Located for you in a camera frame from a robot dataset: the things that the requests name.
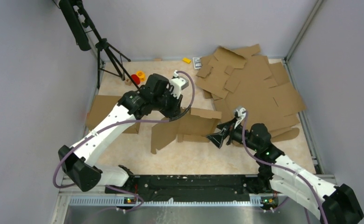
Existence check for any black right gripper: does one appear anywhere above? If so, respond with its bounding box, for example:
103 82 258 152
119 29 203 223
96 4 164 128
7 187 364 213
206 116 259 152

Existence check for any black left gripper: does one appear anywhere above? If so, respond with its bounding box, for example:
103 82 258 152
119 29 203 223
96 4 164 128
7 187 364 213
153 88 183 119

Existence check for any cardboard box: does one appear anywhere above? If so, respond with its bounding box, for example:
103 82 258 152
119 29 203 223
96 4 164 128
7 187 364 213
150 108 222 154
85 95 141 135

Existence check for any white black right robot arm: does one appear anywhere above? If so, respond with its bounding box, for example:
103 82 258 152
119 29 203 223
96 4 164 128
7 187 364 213
206 121 364 224

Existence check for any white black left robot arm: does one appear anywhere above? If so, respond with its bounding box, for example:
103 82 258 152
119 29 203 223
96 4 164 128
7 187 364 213
57 70 189 192

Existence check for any playing card box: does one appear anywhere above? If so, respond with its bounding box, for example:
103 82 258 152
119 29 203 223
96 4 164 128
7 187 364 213
192 57 202 70

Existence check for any folded closed cardboard box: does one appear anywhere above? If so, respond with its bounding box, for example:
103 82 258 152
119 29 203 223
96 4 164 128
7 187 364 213
85 95 141 135

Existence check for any red round toy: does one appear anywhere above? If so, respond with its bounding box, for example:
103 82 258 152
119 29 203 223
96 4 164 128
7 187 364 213
131 74 141 85

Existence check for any orange round toy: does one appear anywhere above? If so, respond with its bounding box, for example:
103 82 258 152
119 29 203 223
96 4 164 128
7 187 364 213
135 70 146 82

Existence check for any small wooden cube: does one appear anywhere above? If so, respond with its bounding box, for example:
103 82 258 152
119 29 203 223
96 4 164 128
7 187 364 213
124 79 132 86

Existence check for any yellow block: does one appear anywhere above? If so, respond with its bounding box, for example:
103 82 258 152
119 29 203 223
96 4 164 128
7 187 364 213
182 57 191 64

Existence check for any cardboard sheet pile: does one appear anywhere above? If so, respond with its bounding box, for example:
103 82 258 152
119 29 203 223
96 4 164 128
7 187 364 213
195 44 306 142

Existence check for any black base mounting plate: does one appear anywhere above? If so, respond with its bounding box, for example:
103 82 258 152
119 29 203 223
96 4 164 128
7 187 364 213
121 175 279 204

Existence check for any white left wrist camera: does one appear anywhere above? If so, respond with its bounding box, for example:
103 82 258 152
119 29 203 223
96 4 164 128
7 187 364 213
169 70 189 99

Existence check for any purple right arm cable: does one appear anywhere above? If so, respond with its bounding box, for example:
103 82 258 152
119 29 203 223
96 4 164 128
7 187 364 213
241 111 329 224

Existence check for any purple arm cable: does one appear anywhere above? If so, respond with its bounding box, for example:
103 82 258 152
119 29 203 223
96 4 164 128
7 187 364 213
241 111 329 224
52 70 196 214

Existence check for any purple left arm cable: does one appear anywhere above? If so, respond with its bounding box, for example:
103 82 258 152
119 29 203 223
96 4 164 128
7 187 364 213
52 70 196 214

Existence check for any black camera tripod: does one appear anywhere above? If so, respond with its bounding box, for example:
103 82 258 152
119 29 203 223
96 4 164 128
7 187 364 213
53 0 140 89

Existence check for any aluminium frame rail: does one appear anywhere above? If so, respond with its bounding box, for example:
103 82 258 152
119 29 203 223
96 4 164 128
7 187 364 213
50 175 353 224

